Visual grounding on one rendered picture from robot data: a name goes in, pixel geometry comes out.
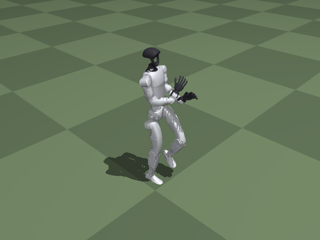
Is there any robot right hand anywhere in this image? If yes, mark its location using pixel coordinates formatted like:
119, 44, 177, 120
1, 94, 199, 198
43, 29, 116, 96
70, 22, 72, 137
170, 76, 188, 98

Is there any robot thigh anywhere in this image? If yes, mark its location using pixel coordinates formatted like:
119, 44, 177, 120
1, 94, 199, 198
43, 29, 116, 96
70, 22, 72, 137
144, 116, 163, 157
162, 105, 186, 147

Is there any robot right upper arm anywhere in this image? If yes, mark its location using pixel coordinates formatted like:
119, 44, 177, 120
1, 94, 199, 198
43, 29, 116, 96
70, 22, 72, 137
139, 75, 158, 106

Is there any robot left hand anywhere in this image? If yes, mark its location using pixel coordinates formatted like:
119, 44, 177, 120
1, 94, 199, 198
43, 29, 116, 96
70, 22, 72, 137
177, 92, 198, 103

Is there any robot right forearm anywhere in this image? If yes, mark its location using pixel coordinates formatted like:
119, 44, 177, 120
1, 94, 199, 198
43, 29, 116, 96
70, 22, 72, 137
151, 92, 178, 106

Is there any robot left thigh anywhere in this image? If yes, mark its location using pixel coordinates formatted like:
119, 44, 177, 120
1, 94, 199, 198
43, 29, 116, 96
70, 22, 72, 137
162, 105, 186, 147

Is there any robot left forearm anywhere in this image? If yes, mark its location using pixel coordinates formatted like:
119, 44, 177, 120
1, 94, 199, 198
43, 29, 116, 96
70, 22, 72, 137
168, 88, 184, 105

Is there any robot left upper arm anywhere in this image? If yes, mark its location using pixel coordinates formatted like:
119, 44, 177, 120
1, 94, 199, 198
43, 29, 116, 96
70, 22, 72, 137
158, 65, 172, 94

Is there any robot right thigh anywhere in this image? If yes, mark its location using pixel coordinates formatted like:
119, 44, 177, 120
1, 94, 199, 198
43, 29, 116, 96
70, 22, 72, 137
144, 116, 163, 157

